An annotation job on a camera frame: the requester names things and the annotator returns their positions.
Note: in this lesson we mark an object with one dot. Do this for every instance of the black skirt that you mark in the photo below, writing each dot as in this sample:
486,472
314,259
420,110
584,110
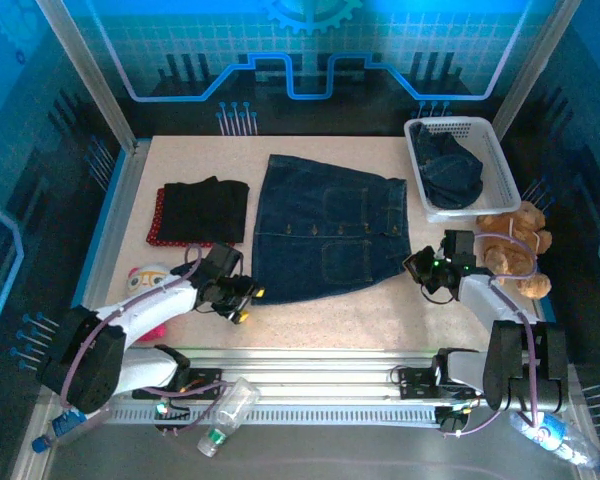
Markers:
205,210

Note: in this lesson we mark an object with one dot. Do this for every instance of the dark blue denim skirt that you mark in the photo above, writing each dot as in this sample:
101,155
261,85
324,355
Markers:
452,175
330,225

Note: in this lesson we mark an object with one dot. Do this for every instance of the red polka dot skirt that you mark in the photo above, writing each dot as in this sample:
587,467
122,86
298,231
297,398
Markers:
155,230

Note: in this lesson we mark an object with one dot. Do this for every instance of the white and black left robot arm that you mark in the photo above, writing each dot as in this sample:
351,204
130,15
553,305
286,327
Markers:
150,312

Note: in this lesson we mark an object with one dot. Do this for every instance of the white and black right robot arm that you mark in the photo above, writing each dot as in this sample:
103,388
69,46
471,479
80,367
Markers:
485,297

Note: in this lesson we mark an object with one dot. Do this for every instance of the pink and white plush toy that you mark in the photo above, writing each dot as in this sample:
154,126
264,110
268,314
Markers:
147,280

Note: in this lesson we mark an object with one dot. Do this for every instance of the clear bottle with green cap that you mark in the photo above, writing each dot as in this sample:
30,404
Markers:
230,412

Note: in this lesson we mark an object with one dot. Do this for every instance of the brown teddy bear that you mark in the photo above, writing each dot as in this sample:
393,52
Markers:
535,235

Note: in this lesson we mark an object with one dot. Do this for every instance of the black connector box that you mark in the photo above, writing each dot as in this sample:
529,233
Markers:
450,420
172,414

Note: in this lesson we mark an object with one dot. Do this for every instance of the white plastic basket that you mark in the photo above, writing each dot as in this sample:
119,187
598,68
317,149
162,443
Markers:
500,160

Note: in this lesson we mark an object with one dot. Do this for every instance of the large blue label water bottle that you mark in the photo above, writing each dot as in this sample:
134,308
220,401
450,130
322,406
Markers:
560,440

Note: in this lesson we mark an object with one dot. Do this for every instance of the blue capped water bottle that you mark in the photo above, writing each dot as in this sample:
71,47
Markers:
67,427

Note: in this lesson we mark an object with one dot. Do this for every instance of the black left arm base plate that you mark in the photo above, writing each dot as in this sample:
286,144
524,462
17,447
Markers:
205,380

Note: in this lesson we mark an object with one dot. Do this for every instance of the aluminium frame rail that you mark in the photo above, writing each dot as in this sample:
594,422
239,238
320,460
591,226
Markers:
305,370

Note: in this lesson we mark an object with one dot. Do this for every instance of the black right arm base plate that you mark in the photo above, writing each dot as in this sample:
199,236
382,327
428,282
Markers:
415,382

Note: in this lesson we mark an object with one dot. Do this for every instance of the aluminium frame post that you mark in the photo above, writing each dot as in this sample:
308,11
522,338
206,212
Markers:
535,70
87,70

